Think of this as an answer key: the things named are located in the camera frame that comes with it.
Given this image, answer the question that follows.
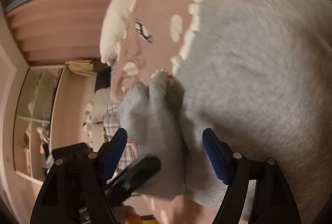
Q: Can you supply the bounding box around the plaid blue white garment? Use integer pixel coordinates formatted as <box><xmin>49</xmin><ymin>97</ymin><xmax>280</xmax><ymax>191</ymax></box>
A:
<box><xmin>104</xmin><ymin>104</ymin><xmax>137</xmax><ymax>181</ymax></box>

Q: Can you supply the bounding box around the pink polka dot bedspread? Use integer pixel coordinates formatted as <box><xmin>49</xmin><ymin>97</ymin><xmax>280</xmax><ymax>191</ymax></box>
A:
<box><xmin>111</xmin><ymin>0</ymin><xmax>217</xmax><ymax>223</ymax></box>

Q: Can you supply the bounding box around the white shelf cabinet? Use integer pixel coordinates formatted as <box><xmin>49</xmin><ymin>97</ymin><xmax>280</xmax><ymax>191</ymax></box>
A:
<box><xmin>13</xmin><ymin>66</ymin><xmax>64</xmax><ymax>184</ymax></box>

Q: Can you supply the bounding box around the straw woven basket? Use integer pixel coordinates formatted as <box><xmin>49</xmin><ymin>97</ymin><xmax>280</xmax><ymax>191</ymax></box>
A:
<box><xmin>65</xmin><ymin>59</ymin><xmax>94</xmax><ymax>76</ymax></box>

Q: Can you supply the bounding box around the grey sweatshirt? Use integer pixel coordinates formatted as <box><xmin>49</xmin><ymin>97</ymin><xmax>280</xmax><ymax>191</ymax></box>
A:
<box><xmin>119</xmin><ymin>0</ymin><xmax>331</xmax><ymax>223</ymax></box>

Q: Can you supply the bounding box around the left hand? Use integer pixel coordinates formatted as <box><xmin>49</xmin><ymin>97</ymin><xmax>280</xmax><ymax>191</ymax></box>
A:
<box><xmin>112</xmin><ymin>205</ymin><xmax>143</xmax><ymax>224</ymax></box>

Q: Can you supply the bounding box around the white goose plush toy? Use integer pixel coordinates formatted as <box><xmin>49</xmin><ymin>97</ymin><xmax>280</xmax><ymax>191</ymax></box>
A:
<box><xmin>100</xmin><ymin>0</ymin><xmax>137</xmax><ymax>66</ymax></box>

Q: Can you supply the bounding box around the cream dark pillow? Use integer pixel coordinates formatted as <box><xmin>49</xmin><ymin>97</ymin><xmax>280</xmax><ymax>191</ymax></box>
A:
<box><xmin>83</xmin><ymin>67</ymin><xmax>115</xmax><ymax>141</ymax></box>

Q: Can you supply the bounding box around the pink curtain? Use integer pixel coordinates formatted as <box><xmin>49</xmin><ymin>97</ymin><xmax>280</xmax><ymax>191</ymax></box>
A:
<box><xmin>4</xmin><ymin>0</ymin><xmax>111</xmax><ymax>66</ymax></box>

